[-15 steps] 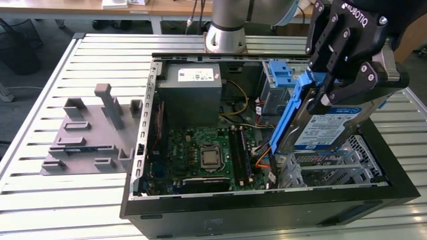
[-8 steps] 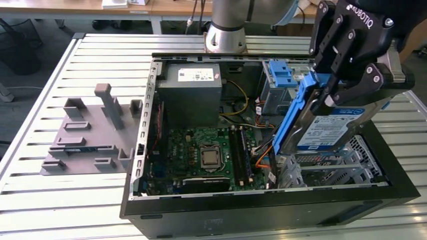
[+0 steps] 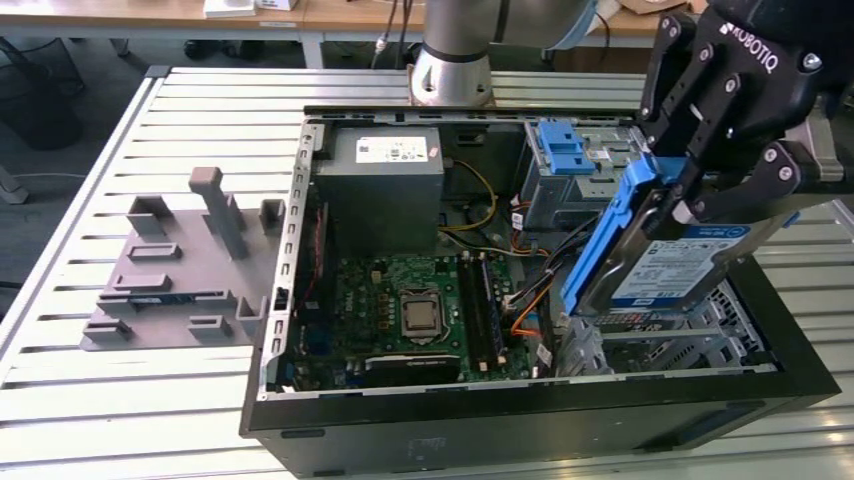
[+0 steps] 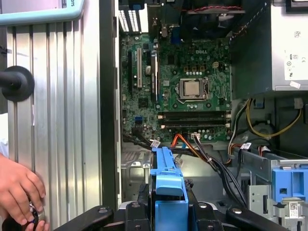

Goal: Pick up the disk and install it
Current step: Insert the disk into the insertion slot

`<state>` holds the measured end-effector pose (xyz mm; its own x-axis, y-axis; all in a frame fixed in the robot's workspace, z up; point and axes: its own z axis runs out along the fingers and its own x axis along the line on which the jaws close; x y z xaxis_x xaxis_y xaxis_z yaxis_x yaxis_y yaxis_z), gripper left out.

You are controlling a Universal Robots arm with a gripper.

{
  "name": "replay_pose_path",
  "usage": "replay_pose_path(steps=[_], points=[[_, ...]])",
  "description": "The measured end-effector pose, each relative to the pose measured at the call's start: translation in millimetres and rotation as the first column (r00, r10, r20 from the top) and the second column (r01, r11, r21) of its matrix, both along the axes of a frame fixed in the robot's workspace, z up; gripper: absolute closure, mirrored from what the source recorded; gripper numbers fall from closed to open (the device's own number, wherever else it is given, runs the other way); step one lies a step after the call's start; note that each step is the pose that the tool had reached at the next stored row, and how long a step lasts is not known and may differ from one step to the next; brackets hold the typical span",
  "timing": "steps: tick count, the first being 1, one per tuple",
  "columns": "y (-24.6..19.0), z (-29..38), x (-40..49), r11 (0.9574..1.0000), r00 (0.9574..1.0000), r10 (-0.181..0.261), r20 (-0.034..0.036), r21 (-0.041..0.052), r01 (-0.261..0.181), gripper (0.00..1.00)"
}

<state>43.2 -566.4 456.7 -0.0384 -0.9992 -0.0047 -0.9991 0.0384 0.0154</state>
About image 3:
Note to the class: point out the black graphics card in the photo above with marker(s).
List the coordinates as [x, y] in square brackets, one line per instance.
[414, 367]

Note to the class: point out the metal disk bay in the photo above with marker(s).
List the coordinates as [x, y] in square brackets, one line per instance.
[668, 334]

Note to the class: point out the black RAM slot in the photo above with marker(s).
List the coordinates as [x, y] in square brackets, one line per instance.
[471, 310]
[489, 310]
[481, 310]

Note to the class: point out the black chair base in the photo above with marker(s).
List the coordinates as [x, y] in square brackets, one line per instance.
[214, 50]

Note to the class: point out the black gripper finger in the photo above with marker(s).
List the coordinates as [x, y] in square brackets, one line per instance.
[717, 100]
[768, 185]

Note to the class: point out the grey power supply unit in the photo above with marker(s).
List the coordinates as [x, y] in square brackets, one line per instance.
[381, 210]

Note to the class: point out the wooden desk white frame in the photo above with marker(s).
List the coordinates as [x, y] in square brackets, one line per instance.
[628, 25]
[100, 19]

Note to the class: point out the brown cardboard piece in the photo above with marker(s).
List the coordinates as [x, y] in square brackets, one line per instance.
[641, 5]

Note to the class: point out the white cardboard box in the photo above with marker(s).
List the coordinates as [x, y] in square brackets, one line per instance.
[230, 9]

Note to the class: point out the hard disk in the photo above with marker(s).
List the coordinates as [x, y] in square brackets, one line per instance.
[674, 265]

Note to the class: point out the silver CPU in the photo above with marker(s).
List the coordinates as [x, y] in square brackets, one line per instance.
[421, 317]

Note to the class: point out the green motherboard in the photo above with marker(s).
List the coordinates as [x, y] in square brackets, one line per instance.
[374, 285]

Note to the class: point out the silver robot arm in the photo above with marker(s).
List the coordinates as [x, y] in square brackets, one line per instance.
[454, 60]

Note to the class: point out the metal optical drive cage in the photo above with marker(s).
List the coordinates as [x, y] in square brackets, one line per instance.
[554, 200]

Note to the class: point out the RAM stick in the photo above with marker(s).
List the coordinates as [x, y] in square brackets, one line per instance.
[160, 301]

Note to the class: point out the white labelled box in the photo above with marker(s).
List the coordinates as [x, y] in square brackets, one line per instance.
[277, 5]

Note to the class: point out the blue plastic drive latch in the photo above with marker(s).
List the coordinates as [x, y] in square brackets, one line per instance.
[563, 150]

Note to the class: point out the black PC case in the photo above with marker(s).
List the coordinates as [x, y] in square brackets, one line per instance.
[467, 435]

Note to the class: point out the grey parts rack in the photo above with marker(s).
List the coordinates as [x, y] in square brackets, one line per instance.
[180, 270]

